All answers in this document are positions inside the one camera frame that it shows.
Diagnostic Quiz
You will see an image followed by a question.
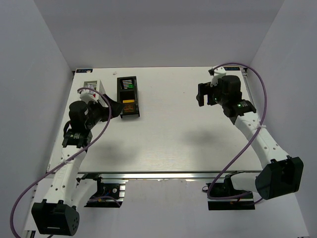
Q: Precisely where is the yellow orange-slice round brick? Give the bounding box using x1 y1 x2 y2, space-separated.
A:
123 104 137 115

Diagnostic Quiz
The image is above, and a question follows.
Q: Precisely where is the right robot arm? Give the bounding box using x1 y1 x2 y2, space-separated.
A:
196 75 304 200

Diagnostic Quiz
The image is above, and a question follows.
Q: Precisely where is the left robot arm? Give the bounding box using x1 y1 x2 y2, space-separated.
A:
31 94 124 236

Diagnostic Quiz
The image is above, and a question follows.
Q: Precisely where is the black slotted container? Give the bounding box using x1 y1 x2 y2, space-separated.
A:
117 76 140 118

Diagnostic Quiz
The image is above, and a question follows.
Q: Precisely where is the white slotted container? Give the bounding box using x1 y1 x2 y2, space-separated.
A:
83 79 106 107

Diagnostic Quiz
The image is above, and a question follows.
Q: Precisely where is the blue label right corner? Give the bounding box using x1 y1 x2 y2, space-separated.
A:
224 66 240 71

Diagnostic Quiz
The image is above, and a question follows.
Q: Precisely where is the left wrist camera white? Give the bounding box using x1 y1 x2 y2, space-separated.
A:
77 87 98 104

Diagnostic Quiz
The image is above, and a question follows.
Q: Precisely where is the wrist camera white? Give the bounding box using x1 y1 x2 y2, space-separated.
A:
77 87 98 104
208 66 226 87

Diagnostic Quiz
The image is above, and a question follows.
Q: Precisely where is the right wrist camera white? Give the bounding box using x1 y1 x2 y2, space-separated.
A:
208 66 226 87

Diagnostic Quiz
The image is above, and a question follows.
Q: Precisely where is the aluminium table rail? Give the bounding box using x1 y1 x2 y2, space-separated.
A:
76 171 263 179

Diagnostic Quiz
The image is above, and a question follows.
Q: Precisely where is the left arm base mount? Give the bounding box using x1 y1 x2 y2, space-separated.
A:
76 173 125 208

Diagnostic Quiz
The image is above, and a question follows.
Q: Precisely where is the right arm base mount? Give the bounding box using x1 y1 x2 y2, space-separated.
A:
202 172 258 211

